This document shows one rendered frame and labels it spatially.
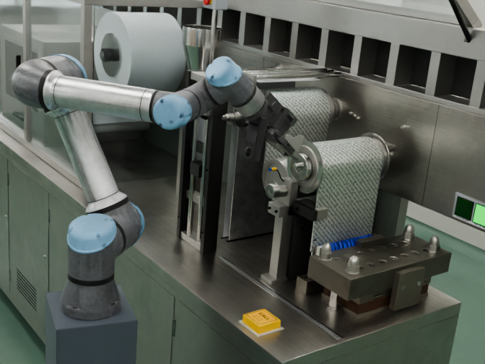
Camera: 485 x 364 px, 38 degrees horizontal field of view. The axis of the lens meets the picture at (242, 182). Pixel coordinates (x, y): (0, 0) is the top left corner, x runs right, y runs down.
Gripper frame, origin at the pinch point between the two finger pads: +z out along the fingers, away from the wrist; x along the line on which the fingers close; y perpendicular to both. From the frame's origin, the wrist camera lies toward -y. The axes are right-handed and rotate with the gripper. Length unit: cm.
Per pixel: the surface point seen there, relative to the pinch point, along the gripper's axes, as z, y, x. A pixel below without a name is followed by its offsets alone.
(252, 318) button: 9.9, -39.8, -13.4
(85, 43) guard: -20, 2, 98
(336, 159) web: 11.3, 8.1, -3.2
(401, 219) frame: 66, 16, 9
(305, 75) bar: 9.0, 28.5, 26.1
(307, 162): 5.6, 2.4, -0.7
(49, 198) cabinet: 19, -50, 121
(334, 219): 23.7, -4.2, -4.0
